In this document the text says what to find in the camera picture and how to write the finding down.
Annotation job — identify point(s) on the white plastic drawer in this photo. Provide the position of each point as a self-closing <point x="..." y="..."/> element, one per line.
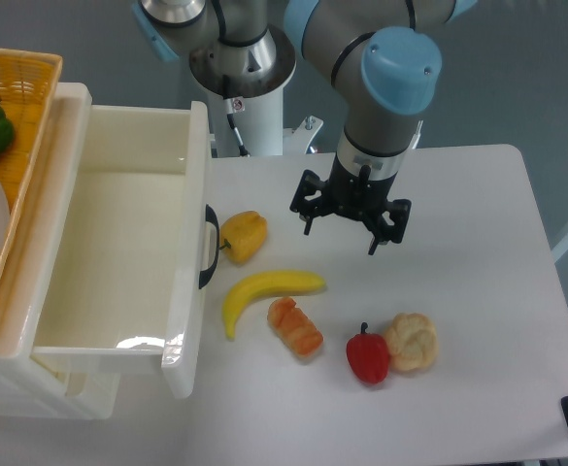
<point x="124" y="295"/>

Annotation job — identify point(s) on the white drawer cabinet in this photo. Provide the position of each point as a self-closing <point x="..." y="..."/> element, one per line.
<point x="27" y="387"/>

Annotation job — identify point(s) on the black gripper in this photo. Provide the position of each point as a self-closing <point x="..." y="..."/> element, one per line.
<point x="357" y="188"/>

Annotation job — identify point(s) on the yellow woven basket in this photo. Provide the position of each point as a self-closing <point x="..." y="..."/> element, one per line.
<point x="28" y="81"/>

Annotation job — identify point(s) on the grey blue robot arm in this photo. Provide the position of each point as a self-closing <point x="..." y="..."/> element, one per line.
<point x="376" y="54"/>

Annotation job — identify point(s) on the pale square bread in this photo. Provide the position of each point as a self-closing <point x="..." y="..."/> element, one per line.
<point x="412" y="342"/>

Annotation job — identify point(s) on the yellow banana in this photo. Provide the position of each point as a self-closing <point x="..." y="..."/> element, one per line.
<point x="262" y="285"/>

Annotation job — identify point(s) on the orange long bread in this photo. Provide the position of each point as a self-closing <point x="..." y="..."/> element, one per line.
<point x="294" y="328"/>

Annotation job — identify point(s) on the red bell pepper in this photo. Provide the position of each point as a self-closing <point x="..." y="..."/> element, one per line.
<point x="368" y="356"/>

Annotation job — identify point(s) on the yellow bell pepper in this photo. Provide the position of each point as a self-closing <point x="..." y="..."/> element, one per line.
<point x="242" y="235"/>

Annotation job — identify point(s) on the black drawer handle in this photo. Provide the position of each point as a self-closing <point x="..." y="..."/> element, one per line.
<point x="211" y="247"/>

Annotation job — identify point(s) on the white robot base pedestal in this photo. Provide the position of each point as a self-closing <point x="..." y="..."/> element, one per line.
<point x="257" y="125"/>

